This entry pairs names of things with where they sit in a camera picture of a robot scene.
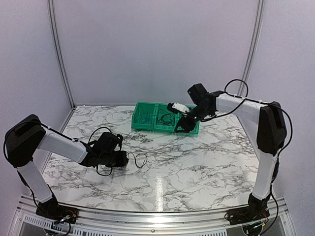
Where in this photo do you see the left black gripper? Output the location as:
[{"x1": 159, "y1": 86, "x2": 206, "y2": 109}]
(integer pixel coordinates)
[{"x1": 100, "y1": 151, "x2": 128, "y2": 168}]

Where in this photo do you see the left green storage bin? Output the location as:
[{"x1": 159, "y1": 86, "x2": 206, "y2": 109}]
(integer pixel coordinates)
[{"x1": 131, "y1": 102, "x2": 156, "y2": 131}]

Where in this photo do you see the left aluminium frame post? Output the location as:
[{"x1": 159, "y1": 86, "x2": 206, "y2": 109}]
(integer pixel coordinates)
[{"x1": 47, "y1": 0, "x2": 76, "y2": 110}]

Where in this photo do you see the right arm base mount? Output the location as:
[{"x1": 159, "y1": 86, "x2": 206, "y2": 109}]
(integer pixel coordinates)
[{"x1": 224, "y1": 206, "x2": 270, "y2": 225}]

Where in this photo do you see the aluminium frame post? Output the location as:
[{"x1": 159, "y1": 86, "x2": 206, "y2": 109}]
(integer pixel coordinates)
[
  {"x1": 47, "y1": 0, "x2": 76, "y2": 110},
  {"x1": 242, "y1": 0, "x2": 265, "y2": 82}
]

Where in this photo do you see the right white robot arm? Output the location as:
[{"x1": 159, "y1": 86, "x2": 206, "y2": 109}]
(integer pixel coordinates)
[{"x1": 167, "y1": 84, "x2": 293, "y2": 220}]

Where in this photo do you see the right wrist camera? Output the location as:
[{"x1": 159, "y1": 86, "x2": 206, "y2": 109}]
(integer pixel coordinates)
[{"x1": 167, "y1": 103, "x2": 190, "y2": 114}]

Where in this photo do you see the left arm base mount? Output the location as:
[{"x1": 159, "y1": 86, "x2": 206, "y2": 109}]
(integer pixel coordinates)
[{"x1": 36, "y1": 204, "x2": 79, "y2": 224}]

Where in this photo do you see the right aluminium frame post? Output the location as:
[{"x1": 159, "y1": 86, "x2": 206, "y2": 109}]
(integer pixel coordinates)
[{"x1": 242, "y1": 0, "x2": 265, "y2": 82}]

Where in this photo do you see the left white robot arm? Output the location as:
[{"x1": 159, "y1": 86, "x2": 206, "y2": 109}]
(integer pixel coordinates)
[{"x1": 3, "y1": 114, "x2": 128, "y2": 219}]

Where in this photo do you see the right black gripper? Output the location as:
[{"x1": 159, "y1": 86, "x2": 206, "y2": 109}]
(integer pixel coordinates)
[{"x1": 174, "y1": 105, "x2": 212, "y2": 134}]

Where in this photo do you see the middle green storage bin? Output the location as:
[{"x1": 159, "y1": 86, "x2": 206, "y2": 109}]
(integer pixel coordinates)
[{"x1": 153, "y1": 103, "x2": 176, "y2": 133}]

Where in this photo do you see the front aluminium rail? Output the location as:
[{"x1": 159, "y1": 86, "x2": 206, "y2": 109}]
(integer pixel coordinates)
[{"x1": 9, "y1": 194, "x2": 291, "y2": 236}]

